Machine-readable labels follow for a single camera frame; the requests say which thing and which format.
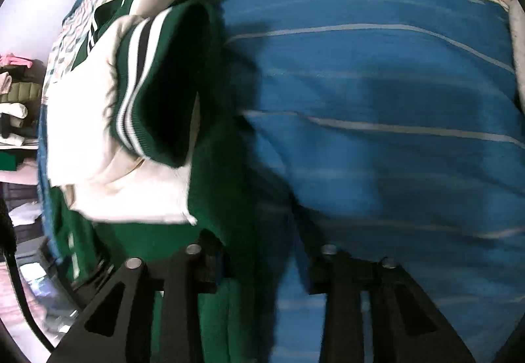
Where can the olive puffer jacket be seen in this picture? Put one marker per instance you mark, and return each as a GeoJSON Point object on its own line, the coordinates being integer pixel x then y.
{"type": "Point", "coordinates": [20, 91]}

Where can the white hanging garment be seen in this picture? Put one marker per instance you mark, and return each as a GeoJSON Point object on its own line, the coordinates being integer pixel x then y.
{"type": "Point", "coordinates": [12, 112]}

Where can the green and white varsity jacket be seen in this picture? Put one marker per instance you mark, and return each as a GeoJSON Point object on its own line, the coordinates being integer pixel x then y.
{"type": "Point", "coordinates": [164, 72]}

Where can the green hanging garment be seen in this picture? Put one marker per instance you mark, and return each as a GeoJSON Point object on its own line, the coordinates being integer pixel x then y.
{"type": "Point", "coordinates": [6, 162]}

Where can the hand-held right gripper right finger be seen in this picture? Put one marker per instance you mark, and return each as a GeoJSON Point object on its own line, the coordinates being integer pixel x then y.
{"type": "Point", "coordinates": [322, 273]}

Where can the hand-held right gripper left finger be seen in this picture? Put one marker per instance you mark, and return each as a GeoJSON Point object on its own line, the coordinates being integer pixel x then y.
{"type": "Point", "coordinates": [207, 269]}

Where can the blue striped plaid bed sheet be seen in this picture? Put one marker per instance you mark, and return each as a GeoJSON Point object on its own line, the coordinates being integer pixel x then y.
{"type": "Point", "coordinates": [369, 80]}

